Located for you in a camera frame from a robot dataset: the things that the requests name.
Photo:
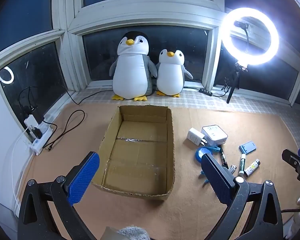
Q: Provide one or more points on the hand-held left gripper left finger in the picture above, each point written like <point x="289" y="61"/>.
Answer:
<point x="83" y="177"/>

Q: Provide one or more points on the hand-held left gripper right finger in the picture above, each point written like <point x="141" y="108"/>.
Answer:
<point x="217" y="177"/>

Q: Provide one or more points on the blue clothespin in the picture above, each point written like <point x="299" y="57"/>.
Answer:
<point x="202" y="175"/>
<point x="215" y="149"/>

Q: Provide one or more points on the black pen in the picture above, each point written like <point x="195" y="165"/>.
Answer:
<point x="223" y="158"/>

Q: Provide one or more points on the green and white glue stick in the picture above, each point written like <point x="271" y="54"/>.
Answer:
<point x="242" y="165"/>

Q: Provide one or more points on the round blue tape measure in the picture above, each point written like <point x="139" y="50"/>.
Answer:
<point x="200" y="152"/>

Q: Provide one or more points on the patterned white lighter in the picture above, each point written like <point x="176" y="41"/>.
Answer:
<point x="252" y="168"/>

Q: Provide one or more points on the white square box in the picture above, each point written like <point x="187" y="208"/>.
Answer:
<point x="213" y="135"/>

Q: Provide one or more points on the blue phone stand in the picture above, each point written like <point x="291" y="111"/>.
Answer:
<point x="248" y="147"/>

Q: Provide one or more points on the white usb wall charger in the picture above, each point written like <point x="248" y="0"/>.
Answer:
<point x="194" y="137"/>

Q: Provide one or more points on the brown cardboard box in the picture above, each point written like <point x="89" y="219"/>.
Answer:
<point x="137" y="155"/>

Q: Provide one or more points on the person's left hand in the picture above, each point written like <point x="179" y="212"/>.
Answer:
<point x="135" y="233"/>

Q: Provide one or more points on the brown mat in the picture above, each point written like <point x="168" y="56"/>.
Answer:
<point x="252" y="130"/>

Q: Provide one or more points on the white power strip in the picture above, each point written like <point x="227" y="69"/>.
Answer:
<point x="41" y="145"/>

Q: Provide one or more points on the small black plug adapter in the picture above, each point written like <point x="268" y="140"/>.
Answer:
<point x="37" y="133"/>

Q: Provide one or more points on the checked white mat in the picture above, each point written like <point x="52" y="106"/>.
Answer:
<point x="215" y="103"/>

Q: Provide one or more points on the large black power adapter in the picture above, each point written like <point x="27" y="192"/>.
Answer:
<point x="38" y="115"/>

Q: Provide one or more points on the white plugged-in charger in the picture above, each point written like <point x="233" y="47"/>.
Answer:
<point x="30" y="122"/>

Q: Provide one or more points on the black tripod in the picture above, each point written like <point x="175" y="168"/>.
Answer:
<point x="233" y="80"/>

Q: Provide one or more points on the small penguin plush toy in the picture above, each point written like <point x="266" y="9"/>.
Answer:
<point x="171" y="77"/>

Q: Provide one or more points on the large penguin plush toy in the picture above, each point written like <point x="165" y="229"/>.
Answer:
<point x="131" y="72"/>

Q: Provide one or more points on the black gooseneck phone holder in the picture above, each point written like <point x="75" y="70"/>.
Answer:
<point x="241" y="24"/>

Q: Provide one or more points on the white window frame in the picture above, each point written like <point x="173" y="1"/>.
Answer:
<point x="150" y="17"/>

